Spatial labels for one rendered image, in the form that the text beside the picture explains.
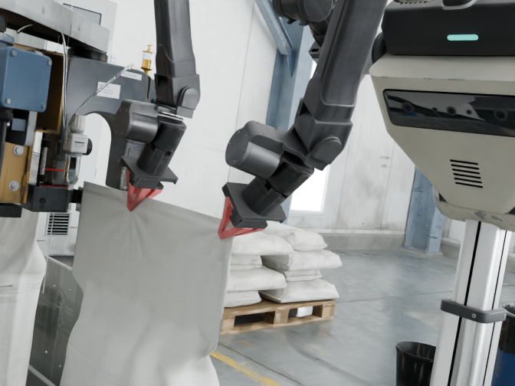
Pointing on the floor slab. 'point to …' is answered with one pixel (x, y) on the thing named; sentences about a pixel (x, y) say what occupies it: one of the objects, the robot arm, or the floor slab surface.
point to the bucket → (414, 363)
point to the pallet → (275, 315)
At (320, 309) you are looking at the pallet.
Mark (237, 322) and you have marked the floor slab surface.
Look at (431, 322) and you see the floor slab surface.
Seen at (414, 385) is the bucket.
